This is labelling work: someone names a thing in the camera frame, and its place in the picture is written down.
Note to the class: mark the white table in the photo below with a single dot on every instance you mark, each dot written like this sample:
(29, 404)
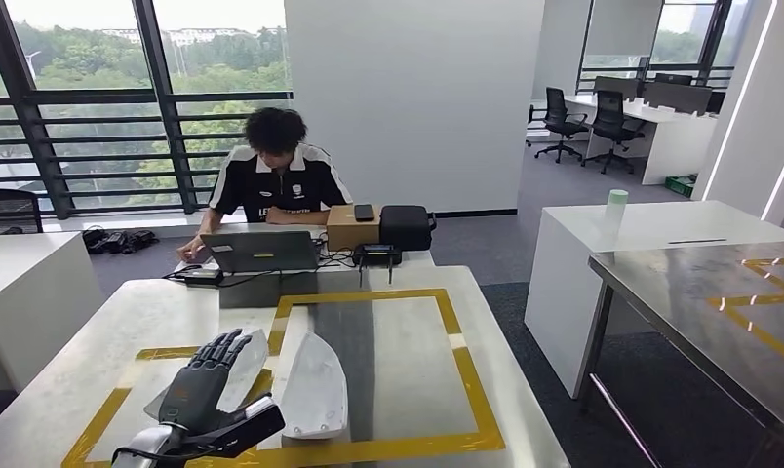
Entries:
(37, 310)
(560, 303)

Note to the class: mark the brown cardboard box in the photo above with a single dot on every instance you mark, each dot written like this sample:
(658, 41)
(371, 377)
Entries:
(347, 232)

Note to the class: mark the seated person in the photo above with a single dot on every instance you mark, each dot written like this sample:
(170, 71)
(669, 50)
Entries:
(276, 187)

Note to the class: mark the white pointed flat shell part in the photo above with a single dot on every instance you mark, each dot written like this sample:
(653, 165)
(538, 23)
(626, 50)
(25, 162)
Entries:
(314, 387)

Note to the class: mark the grey desk divider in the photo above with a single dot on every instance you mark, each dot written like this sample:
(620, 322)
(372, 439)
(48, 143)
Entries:
(679, 98)
(615, 88)

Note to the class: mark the steel workbench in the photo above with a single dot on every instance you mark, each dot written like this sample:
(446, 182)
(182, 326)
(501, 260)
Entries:
(398, 362)
(663, 303)

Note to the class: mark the small yellow tape frame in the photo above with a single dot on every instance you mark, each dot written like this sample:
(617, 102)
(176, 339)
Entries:
(95, 426)

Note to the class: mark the black gear pile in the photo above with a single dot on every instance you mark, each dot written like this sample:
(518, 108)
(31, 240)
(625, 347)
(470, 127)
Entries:
(117, 240)

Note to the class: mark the green plastic crate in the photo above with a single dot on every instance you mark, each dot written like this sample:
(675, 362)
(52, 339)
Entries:
(679, 186)

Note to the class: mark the black window frame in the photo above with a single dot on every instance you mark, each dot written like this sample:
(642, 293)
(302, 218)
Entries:
(718, 45)
(166, 97)

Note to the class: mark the white green cup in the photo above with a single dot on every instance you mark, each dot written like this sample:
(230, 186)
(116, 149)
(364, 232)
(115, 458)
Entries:
(617, 206)

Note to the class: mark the white elongated curved shell part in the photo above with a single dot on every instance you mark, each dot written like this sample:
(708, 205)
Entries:
(253, 368)

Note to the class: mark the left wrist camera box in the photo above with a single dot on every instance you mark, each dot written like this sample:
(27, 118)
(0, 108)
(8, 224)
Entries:
(250, 426)

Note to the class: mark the black phone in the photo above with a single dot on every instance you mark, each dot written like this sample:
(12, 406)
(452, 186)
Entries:
(364, 212)

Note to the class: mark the grey laptop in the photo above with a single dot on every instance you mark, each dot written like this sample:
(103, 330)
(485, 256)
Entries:
(263, 252)

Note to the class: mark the black remote controller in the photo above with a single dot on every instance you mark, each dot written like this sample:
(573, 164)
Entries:
(376, 253)

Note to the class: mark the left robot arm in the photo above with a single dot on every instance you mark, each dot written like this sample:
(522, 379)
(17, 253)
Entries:
(143, 446)

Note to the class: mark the yellow tape marking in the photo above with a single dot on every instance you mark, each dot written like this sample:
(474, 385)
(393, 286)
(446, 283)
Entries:
(754, 300)

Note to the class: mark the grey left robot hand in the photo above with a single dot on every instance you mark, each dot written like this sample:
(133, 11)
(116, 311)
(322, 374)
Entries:
(195, 394)

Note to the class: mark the black zipped carry case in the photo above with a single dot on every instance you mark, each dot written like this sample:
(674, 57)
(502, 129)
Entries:
(406, 228)

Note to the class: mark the black office chair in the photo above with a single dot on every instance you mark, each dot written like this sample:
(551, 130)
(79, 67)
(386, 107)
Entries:
(557, 113)
(530, 123)
(608, 116)
(11, 210)

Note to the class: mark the black power adapter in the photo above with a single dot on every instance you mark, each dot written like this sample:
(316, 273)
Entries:
(203, 276)

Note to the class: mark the white office desk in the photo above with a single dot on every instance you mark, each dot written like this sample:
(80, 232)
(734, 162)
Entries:
(676, 145)

